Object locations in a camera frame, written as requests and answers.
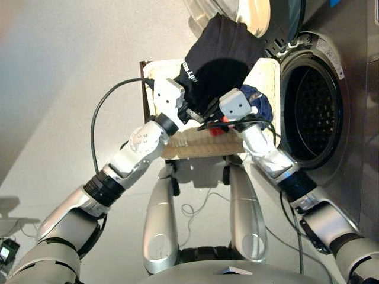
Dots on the white warning label sticker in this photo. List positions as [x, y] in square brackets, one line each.
[331, 56]

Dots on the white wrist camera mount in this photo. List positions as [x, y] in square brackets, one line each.
[237, 103]
[165, 97]

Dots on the silver robot leg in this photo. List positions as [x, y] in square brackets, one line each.
[160, 222]
[247, 213]

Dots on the small black screen device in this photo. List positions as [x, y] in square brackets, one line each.
[7, 251]

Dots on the round glass washing machine door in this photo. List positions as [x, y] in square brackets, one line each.
[254, 14]

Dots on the grey washing machine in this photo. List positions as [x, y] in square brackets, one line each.
[349, 118]

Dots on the black garment with white print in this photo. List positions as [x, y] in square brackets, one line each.
[222, 59]

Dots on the pale woven laundry basket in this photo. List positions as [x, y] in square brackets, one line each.
[204, 145]

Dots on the silver robot torso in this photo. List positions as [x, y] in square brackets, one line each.
[231, 272]

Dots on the navy blue garment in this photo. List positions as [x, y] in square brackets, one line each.
[263, 106]

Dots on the orange garment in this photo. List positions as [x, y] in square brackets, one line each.
[217, 130]

